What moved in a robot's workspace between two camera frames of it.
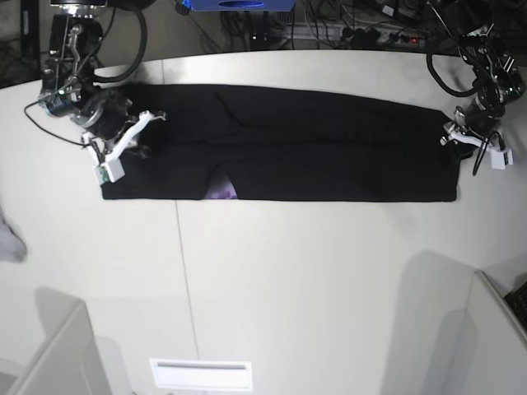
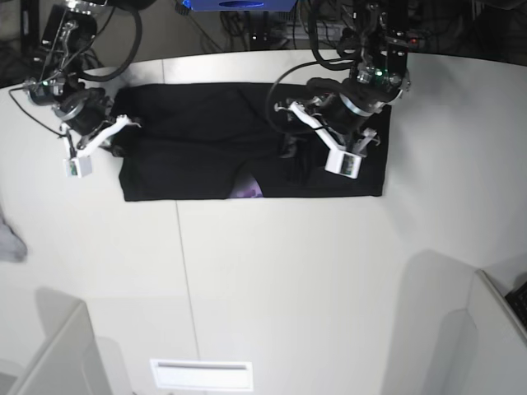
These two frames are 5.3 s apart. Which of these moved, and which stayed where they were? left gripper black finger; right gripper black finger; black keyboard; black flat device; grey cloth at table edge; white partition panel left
Moved: right gripper black finger; left gripper black finger
Stayed: black keyboard; white partition panel left; black flat device; grey cloth at table edge
